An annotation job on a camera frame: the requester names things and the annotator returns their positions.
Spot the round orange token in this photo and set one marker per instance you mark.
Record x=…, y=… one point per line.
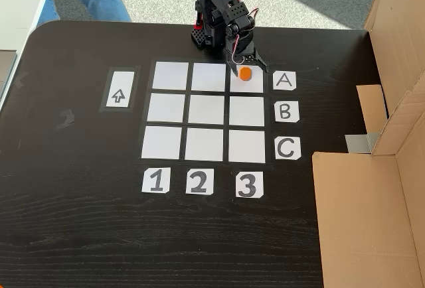
x=245, y=74

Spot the white nine-square grid sheet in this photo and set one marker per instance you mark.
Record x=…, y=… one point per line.
x=206, y=110

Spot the paper label letter A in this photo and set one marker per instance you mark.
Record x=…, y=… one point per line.
x=284, y=81

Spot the black clamp short red lever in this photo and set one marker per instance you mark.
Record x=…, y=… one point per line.
x=198, y=19

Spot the paper label letter B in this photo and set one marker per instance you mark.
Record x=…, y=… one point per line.
x=286, y=112

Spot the paper label letter C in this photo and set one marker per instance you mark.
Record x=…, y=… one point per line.
x=287, y=148

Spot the white arrow paper sheet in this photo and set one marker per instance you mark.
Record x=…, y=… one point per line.
x=120, y=84

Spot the paper label number 2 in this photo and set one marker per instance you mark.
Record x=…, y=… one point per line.
x=200, y=182

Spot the paper label number 3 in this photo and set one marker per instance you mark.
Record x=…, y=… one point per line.
x=249, y=185

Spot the gray tape strip on flap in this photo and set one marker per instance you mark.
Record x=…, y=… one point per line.
x=360, y=142

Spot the paper label number 1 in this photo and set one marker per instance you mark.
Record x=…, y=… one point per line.
x=156, y=180

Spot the clear tape scraps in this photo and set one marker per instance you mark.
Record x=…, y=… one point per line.
x=65, y=119

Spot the brown cardboard screen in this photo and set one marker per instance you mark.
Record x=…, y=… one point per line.
x=365, y=218

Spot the white desk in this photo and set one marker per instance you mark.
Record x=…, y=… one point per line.
x=23, y=9

